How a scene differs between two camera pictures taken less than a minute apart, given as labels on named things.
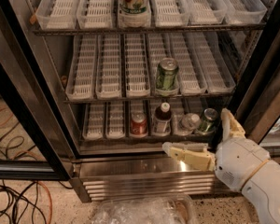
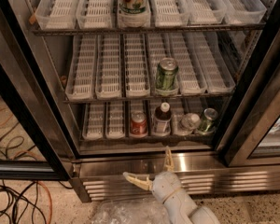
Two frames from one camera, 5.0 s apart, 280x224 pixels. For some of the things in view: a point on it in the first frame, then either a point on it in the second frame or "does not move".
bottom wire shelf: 203,139 does not move
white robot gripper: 240,163 to 164,186
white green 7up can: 133,7 does not move
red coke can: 138,124 does not move
